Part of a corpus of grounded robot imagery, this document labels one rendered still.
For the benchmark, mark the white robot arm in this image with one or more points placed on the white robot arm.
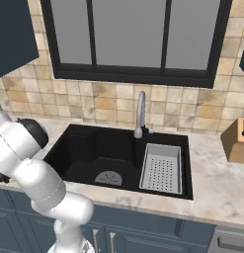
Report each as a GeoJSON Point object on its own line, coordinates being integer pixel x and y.
{"type": "Point", "coordinates": [34, 178]}

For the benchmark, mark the dark blue base cupboard door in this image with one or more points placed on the dark blue base cupboard door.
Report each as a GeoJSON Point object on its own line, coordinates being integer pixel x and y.
{"type": "Point", "coordinates": [28, 234]}
{"type": "Point", "coordinates": [159, 245]}

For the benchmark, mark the silver sink tap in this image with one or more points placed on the silver sink tap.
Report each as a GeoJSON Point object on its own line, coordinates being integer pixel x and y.
{"type": "Point", "coordinates": [140, 112]}

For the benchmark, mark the black kitchen sink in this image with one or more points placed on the black kitchen sink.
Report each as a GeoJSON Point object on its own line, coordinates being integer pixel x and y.
{"type": "Point", "coordinates": [94, 154]}

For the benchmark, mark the grey perforated sink basket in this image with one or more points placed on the grey perforated sink basket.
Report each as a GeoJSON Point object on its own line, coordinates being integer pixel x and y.
{"type": "Point", "coordinates": [161, 168]}

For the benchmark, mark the black framed window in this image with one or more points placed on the black framed window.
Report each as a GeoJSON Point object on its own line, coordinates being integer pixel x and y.
{"type": "Point", "coordinates": [133, 36]}

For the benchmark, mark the dark blue false drawer front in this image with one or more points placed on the dark blue false drawer front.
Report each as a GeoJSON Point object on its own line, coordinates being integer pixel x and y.
{"type": "Point", "coordinates": [140, 220]}

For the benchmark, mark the wooden knife block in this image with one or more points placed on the wooden knife block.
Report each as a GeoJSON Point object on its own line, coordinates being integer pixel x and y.
{"type": "Point", "coordinates": [237, 145]}

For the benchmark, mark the grey dishwasher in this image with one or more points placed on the grey dishwasher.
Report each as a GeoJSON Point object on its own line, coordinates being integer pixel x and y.
{"type": "Point", "coordinates": [229, 240]}

